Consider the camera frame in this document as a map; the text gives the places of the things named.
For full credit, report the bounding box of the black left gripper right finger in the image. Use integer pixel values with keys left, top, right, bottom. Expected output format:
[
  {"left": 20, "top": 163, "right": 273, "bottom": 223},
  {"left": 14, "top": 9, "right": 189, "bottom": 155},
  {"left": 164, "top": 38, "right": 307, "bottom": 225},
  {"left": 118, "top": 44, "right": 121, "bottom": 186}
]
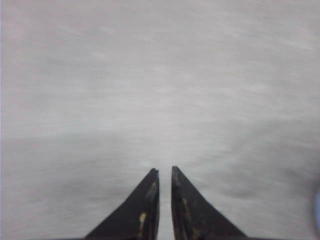
[{"left": 171, "top": 166, "right": 247, "bottom": 240}]

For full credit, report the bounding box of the blue plastic plate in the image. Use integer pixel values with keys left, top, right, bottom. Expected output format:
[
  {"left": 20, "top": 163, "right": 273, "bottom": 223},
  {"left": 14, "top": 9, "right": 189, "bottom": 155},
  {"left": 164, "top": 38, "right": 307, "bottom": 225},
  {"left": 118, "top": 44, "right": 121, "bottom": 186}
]
[{"left": 313, "top": 187, "right": 320, "bottom": 235}]

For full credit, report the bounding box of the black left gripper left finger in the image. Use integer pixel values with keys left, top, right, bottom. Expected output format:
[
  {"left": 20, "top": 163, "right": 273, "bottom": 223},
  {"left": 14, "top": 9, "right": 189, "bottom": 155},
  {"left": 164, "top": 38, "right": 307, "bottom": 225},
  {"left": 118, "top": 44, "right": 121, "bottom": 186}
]
[{"left": 84, "top": 168, "right": 160, "bottom": 240}]

